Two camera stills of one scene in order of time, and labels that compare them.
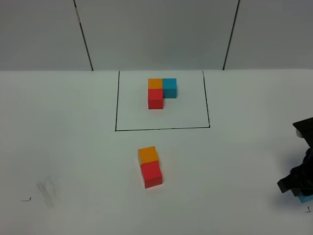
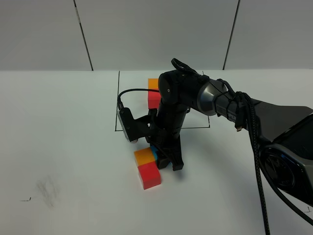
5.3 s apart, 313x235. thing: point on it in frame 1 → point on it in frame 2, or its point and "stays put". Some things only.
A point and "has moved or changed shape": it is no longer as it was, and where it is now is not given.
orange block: [147, 154] has moved or changed shape
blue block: [304, 199] has moved or changed shape
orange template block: [155, 83] stays put
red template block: [155, 99] stays put
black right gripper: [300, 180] → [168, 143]
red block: [152, 174] has moved or changed shape
